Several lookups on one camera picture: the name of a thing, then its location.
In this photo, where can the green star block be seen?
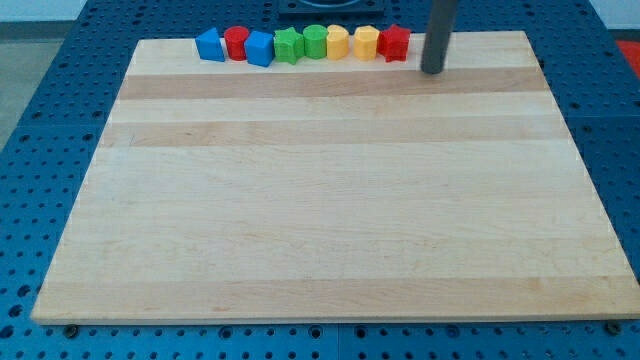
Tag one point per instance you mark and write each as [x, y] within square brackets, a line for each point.
[288, 45]

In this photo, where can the yellow hexagon block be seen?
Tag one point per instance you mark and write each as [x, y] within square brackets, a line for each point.
[365, 40]

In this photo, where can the red star block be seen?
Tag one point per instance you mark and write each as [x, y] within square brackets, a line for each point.
[393, 43]

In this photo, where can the wooden board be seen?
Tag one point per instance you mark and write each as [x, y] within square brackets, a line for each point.
[337, 191]

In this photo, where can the yellow heart block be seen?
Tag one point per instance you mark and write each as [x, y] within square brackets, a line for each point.
[337, 42]

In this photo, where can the green cylinder block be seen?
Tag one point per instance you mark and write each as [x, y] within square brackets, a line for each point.
[315, 41]

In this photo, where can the blue cube block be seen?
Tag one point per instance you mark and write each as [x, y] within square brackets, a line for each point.
[259, 48]

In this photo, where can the red cylinder block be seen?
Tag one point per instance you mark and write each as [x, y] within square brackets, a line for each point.
[235, 38]

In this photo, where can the blue triangle block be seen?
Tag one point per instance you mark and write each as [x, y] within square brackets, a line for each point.
[209, 46]

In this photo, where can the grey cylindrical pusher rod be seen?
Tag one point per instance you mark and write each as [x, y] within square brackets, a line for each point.
[439, 28]

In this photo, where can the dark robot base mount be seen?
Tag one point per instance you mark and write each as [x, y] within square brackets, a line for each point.
[329, 7]

